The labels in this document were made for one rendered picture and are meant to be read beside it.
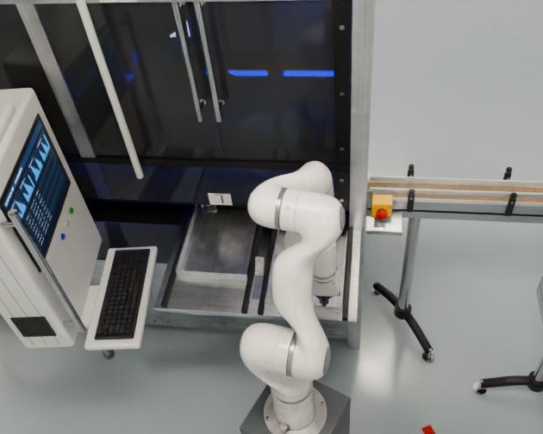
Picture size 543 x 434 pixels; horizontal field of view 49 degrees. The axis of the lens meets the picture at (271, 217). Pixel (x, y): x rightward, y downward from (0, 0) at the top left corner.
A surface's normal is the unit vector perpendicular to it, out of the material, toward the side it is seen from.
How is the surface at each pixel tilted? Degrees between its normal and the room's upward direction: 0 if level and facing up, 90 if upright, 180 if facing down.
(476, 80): 0
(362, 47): 90
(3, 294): 90
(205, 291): 0
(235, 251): 0
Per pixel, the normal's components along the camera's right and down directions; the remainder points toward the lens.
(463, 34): -0.08, -0.67
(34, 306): -0.01, 0.74
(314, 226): -0.34, 0.40
